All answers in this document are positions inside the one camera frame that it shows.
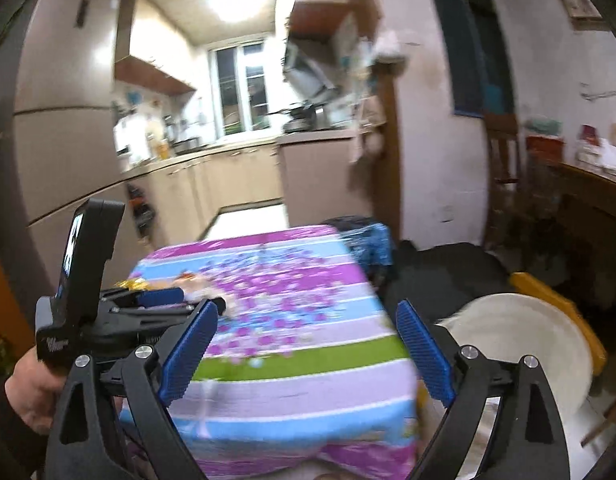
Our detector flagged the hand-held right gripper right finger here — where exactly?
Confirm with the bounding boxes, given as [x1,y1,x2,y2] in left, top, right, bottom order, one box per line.
[395,300,571,480]

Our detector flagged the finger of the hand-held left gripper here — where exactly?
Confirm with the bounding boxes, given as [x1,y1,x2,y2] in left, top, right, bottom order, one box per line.
[102,286,186,311]
[110,298,227,333]

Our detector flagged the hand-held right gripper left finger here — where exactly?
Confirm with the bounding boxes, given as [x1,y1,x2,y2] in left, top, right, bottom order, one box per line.
[44,299,219,480]

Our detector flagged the white plastic bucket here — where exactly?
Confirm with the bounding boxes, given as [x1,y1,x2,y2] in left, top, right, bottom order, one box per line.
[435,292,595,466]

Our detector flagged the person's left forearm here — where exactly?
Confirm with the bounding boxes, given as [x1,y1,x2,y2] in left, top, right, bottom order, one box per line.
[0,375,48,480]

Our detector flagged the person's left hand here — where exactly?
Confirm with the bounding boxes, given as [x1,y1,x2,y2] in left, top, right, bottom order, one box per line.
[5,345,63,436]

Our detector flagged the grey refrigerator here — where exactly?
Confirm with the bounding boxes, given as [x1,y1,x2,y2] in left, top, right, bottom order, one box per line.
[12,0,139,272]

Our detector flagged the blue patterned cloth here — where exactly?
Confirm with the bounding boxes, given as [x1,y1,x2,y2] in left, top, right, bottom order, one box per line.
[338,222,394,282]

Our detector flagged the colourful patterned tablecloth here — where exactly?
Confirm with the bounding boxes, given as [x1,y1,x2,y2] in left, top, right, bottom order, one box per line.
[120,225,421,480]

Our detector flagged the beige kitchen cabinets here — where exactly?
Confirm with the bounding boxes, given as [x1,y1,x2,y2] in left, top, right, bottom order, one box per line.
[120,129,369,241]

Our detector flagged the yellow plastic container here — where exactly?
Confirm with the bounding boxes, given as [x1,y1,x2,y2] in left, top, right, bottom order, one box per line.
[510,271,608,379]

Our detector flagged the wooden stick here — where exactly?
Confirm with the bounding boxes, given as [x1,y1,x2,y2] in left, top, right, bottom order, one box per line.
[580,409,616,449]

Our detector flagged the brown wooden pillar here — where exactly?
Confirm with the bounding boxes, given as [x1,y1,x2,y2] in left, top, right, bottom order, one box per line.
[368,60,405,242]

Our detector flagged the wooden chair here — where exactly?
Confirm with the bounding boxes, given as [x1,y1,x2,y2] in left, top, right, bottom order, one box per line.
[483,112,527,252]

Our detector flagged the wooden desk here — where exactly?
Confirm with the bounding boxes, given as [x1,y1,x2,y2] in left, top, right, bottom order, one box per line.
[525,132,616,312]

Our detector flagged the hanging plastic bags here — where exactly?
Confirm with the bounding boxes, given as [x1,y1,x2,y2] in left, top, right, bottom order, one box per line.
[349,110,387,167]

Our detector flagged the black frying pan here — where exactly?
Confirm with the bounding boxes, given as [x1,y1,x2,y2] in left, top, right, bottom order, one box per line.
[267,102,319,134]

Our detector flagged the kitchen window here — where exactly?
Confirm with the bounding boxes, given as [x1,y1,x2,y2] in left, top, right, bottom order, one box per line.
[208,40,282,137]

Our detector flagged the metal range hood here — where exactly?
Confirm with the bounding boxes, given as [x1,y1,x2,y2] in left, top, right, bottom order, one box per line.
[283,40,339,107]

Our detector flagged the white plastic bag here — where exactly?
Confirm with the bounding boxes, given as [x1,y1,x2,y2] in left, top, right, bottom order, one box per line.
[575,125,616,182]

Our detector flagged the dark blue window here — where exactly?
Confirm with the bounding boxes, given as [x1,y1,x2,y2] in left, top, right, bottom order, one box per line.
[430,0,515,117]

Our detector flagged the wall kitchen cabinet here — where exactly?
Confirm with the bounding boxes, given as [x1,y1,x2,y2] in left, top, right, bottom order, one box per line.
[114,0,197,94]

